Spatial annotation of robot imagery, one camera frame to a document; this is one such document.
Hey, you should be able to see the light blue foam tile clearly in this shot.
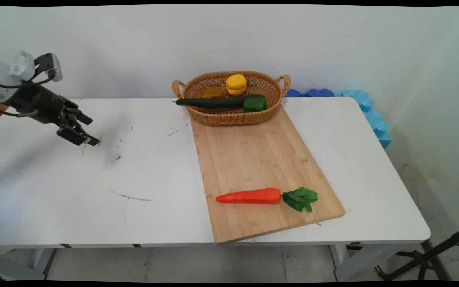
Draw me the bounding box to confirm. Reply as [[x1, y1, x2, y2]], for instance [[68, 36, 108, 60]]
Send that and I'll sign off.
[[333, 89, 393, 149]]

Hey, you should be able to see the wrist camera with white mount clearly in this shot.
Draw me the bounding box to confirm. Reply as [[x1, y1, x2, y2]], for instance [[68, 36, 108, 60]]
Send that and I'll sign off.
[[9, 51, 64, 83]]

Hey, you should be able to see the black tripod stand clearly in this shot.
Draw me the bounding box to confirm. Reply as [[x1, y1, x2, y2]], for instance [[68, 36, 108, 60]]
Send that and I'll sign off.
[[374, 226, 459, 281]]

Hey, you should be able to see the brown toy potato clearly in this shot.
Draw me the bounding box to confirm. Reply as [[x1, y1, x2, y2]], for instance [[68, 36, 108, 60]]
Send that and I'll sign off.
[[200, 88, 224, 99]]

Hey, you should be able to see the dark green toy cucumber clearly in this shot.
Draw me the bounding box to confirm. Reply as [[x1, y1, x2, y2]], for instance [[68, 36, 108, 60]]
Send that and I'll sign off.
[[173, 95, 267, 110]]

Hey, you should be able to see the woven wicker basket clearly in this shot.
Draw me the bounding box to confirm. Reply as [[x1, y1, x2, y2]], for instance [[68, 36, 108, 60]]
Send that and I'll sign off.
[[171, 71, 292, 126]]

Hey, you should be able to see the green toy bell pepper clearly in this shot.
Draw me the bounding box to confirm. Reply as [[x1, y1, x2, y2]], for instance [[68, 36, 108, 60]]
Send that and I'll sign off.
[[243, 97, 268, 113]]

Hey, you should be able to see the white table leg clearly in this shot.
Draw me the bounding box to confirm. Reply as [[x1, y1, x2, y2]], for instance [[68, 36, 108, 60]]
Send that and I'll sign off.
[[328, 243, 398, 282], [33, 248, 59, 279]]

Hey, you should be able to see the orange toy carrot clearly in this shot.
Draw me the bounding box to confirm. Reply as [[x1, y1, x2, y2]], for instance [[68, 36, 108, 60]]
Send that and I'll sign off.
[[215, 187, 319, 213]]

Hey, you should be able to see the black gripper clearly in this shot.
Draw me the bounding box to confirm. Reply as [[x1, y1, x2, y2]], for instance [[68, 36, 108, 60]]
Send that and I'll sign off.
[[8, 84, 101, 147]]

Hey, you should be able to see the bamboo cutting board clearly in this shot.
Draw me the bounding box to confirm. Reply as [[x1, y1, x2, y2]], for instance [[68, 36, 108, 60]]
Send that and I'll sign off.
[[190, 104, 347, 245]]

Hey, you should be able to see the yellow toy bell pepper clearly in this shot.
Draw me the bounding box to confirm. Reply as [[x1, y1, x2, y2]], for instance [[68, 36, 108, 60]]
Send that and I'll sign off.
[[225, 74, 248, 96]]

